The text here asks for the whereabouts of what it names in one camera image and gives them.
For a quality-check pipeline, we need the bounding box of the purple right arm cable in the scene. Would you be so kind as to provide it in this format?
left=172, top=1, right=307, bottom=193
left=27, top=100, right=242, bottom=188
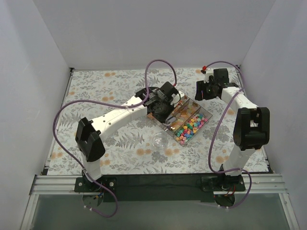
left=208, top=61, right=252, bottom=207

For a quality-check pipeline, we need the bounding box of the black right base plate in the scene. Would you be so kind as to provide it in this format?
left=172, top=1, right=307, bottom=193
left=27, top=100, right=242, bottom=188
left=201, top=175, right=246, bottom=192

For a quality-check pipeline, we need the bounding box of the clear divided candy box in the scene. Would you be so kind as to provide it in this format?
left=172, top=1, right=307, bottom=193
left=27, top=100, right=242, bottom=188
left=154, top=95, right=212, bottom=147

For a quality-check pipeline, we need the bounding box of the silver metal scoop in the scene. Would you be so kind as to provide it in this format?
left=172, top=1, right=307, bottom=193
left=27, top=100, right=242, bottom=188
left=164, top=116, right=177, bottom=127

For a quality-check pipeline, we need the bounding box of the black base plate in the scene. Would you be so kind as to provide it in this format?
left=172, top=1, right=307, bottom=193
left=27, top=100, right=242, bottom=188
left=74, top=176, right=117, bottom=192
left=201, top=175, right=246, bottom=192

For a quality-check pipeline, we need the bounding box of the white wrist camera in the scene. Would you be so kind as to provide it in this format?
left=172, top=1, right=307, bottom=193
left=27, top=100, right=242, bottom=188
left=201, top=66, right=214, bottom=82
left=170, top=91, right=185, bottom=107

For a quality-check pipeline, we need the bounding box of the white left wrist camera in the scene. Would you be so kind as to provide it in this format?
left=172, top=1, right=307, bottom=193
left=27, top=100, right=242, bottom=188
left=170, top=91, right=185, bottom=107

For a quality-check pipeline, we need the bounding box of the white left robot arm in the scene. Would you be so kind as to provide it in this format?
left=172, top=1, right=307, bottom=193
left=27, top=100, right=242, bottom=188
left=75, top=82, right=184, bottom=192

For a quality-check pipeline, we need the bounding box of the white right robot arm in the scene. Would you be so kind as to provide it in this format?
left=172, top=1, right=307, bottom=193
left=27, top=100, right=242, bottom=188
left=195, top=67, right=270, bottom=191

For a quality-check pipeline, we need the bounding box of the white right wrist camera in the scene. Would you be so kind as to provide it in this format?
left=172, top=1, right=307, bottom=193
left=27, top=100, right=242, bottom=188
left=201, top=66, right=214, bottom=82

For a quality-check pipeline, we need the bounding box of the aluminium frame rail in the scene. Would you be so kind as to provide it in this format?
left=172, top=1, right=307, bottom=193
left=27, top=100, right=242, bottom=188
left=21, top=173, right=299, bottom=230

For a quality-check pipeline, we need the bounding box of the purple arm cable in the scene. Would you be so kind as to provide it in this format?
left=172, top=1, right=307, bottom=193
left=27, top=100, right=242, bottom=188
left=208, top=61, right=252, bottom=207
left=54, top=59, right=178, bottom=218

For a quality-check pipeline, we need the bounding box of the floral patterned table mat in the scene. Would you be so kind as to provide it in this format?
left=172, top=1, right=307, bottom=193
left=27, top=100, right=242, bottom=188
left=47, top=67, right=269, bottom=175

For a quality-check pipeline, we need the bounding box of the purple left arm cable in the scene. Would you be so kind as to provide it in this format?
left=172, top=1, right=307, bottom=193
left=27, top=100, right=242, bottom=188
left=54, top=59, right=178, bottom=218

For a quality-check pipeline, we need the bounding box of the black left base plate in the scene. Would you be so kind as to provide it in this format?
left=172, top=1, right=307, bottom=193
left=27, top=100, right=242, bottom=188
left=74, top=176, right=117, bottom=192

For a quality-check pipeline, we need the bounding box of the clear glass jar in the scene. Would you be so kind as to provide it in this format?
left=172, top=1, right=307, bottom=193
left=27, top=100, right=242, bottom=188
left=152, top=133, right=168, bottom=150

